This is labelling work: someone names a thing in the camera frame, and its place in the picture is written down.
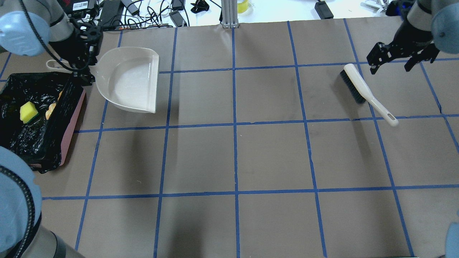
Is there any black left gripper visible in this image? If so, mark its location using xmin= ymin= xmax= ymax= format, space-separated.
xmin=70 ymin=20 xmax=103 ymax=87

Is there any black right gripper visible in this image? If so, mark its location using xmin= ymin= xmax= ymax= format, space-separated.
xmin=366 ymin=27 xmax=440 ymax=75

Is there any yellow potato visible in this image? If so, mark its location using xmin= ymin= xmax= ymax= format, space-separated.
xmin=45 ymin=103 xmax=57 ymax=120

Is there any beige plastic dustpan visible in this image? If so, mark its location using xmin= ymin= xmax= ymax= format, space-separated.
xmin=46 ymin=47 xmax=160 ymax=114

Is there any cream hand brush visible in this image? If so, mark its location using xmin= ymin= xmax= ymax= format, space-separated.
xmin=340 ymin=63 xmax=399 ymax=127

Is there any yellow green sponge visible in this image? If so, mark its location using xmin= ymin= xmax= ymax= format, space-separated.
xmin=19 ymin=101 xmax=39 ymax=124

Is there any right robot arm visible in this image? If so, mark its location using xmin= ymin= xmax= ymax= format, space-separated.
xmin=366 ymin=0 xmax=459 ymax=75

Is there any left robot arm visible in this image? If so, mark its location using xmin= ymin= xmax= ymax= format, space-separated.
xmin=0 ymin=0 xmax=103 ymax=86

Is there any bin with black bag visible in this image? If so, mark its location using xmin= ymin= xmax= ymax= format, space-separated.
xmin=0 ymin=72 xmax=85 ymax=174

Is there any black power adapter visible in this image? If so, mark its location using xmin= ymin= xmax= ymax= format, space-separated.
xmin=98 ymin=0 xmax=124 ymax=28

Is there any yellow tape roll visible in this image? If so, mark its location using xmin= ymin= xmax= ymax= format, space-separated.
xmin=236 ymin=0 xmax=252 ymax=14

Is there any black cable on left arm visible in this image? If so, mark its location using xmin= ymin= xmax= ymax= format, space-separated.
xmin=20 ymin=0 xmax=77 ymax=72

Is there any aluminium frame post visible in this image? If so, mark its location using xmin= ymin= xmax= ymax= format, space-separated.
xmin=221 ymin=0 xmax=240 ymax=28

